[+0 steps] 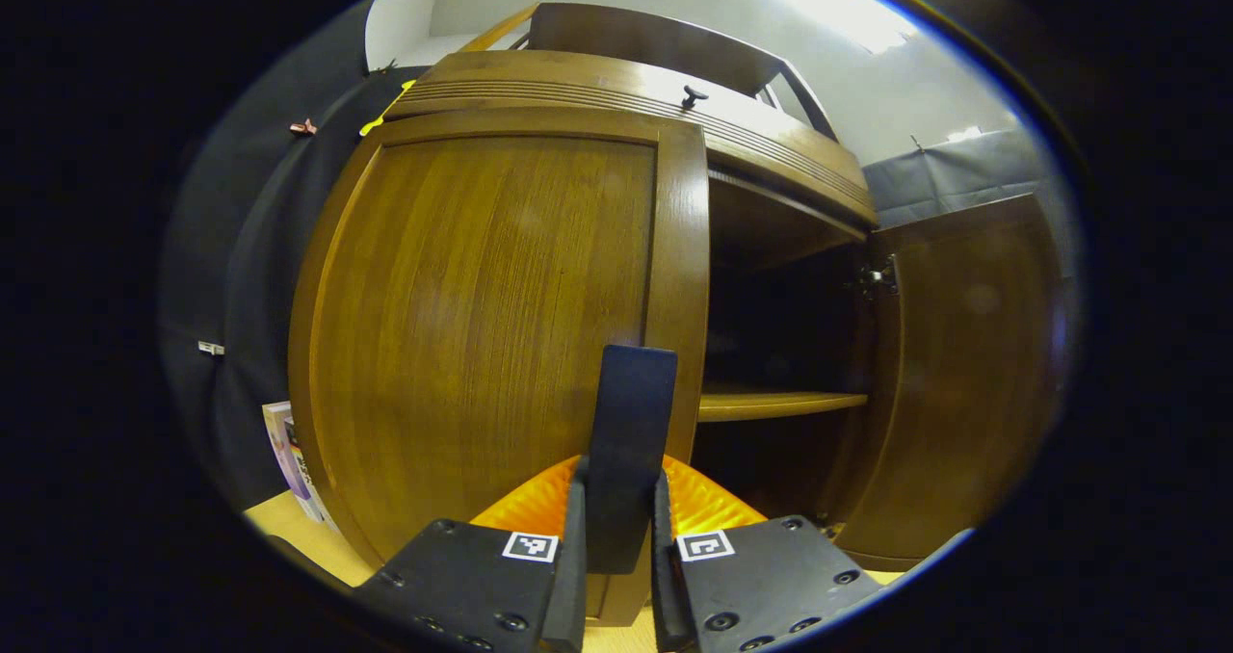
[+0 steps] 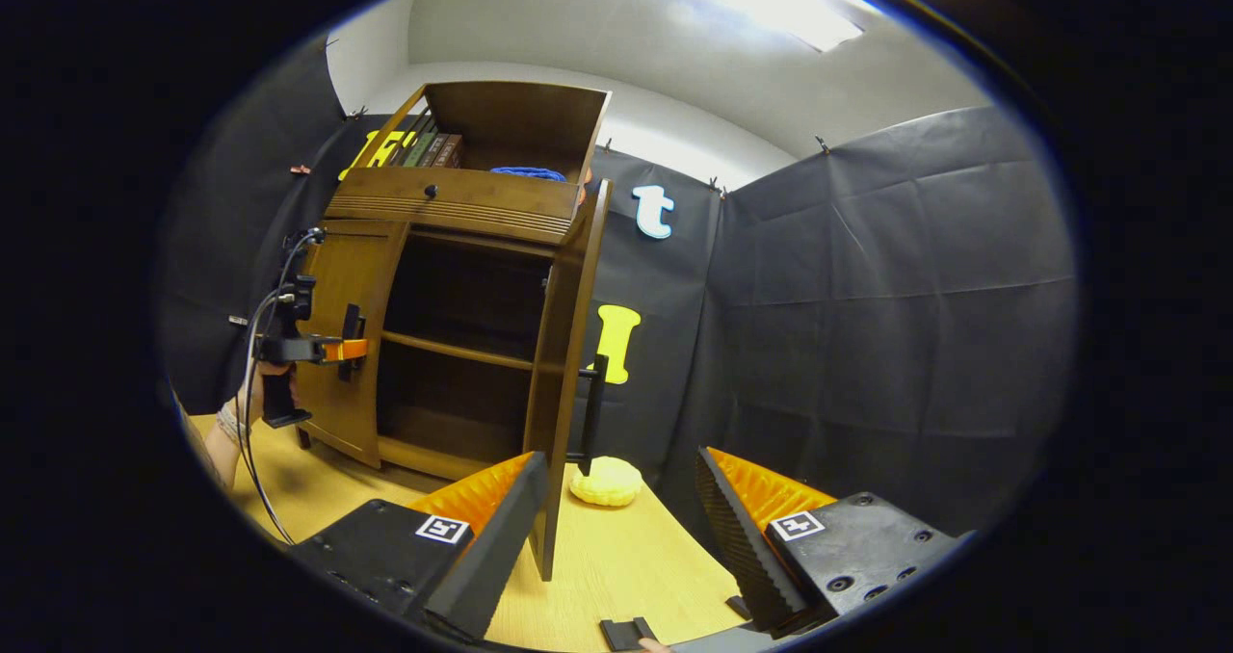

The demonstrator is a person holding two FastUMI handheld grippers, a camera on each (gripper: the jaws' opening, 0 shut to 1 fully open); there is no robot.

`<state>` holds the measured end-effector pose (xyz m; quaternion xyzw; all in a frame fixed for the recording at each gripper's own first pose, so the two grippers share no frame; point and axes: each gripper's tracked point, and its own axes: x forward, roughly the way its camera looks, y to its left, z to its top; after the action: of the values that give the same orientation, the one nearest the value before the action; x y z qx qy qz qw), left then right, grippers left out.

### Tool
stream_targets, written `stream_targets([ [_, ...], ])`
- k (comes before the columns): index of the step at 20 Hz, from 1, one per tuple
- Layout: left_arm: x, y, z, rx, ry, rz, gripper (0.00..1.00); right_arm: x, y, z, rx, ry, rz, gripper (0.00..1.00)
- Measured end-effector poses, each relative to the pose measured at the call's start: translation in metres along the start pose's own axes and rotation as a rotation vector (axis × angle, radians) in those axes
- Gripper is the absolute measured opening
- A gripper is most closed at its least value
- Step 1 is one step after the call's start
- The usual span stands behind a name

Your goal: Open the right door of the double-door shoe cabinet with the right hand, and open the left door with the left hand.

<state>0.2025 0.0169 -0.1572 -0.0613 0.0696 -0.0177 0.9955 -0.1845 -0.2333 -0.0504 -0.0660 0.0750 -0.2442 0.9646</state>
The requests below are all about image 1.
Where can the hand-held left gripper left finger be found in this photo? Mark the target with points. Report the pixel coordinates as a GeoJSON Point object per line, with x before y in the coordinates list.
{"type": "Point", "coordinates": [568, 576]}

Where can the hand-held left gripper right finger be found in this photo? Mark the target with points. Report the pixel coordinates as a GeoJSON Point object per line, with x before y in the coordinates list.
{"type": "Point", "coordinates": [667, 586]}

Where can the wooden shoe cabinet door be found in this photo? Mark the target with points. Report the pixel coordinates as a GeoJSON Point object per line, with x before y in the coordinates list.
{"type": "Point", "coordinates": [973, 374]}
{"type": "Point", "coordinates": [482, 297]}

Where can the wooden double-door shoe cabinet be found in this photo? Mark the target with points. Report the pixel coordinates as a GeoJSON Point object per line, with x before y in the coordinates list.
{"type": "Point", "coordinates": [655, 37]}

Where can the metal door hinge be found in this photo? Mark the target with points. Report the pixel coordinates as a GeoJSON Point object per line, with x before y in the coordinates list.
{"type": "Point", "coordinates": [878, 275]}

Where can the wooden inner shelf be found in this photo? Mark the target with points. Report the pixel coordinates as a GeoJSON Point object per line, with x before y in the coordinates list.
{"type": "Point", "coordinates": [771, 403]}

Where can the white clip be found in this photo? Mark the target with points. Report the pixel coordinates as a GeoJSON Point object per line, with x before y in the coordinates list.
{"type": "Point", "coordinates": [210, 349]}

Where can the black backdrop cloth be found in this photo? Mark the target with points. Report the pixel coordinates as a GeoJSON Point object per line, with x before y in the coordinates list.
{"type": "Point", "coordinates": [231, 248]}

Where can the red clip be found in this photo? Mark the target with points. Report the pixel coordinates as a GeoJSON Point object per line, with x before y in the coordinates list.
{"type": "Point", "coordinates": [303, 127]}

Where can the small ceiling light panel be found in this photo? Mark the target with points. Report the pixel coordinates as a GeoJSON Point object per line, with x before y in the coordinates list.
{"type": "Point", "coordinates": [965, 133]}

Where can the large ceiling light panel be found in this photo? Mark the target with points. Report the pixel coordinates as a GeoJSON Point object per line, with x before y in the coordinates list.
{"type": "Point", "coordinates": [828, 3]}

